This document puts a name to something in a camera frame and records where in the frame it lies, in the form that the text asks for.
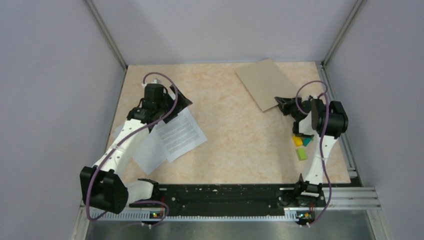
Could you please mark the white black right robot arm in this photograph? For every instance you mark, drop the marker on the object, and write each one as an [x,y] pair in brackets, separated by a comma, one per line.
[325,123]

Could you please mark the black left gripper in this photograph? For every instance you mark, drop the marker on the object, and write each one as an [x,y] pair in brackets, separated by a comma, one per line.
[182,103]

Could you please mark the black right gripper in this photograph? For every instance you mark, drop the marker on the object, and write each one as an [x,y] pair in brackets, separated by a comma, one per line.
[284,103]

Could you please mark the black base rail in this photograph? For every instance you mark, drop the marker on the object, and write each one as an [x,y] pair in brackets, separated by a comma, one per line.
[232,200]

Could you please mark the aluminium frame rail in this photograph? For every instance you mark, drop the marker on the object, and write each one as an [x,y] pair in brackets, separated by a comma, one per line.
[353,198]

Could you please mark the yellow block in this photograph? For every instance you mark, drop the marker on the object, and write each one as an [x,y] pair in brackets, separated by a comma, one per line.
[298,142]

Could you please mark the blank white paper sheets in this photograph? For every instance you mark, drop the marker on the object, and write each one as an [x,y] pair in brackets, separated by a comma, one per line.
[149,155]

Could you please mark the white slotted cable duct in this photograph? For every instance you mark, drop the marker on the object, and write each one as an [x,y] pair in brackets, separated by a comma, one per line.
[143,215]

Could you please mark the printed white paper sheets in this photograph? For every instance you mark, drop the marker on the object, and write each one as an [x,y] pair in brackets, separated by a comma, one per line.
[179,136]

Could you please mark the green block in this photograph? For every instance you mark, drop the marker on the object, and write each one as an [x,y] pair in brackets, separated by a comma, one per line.
[301,154]

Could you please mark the teal block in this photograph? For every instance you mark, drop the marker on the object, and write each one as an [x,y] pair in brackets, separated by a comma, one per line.
[306,140]

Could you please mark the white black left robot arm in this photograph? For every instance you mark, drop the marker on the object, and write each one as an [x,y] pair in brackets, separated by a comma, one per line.
[101,184]

